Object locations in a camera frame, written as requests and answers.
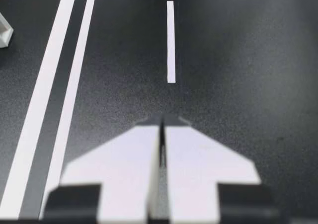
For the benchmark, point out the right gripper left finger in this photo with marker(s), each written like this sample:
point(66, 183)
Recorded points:
point(119, 174)

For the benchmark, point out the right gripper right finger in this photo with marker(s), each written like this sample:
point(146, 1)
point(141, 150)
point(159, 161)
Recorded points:
point(203, 174)

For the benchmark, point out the white plastic piece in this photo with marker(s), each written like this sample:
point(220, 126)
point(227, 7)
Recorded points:
point(5, 39)

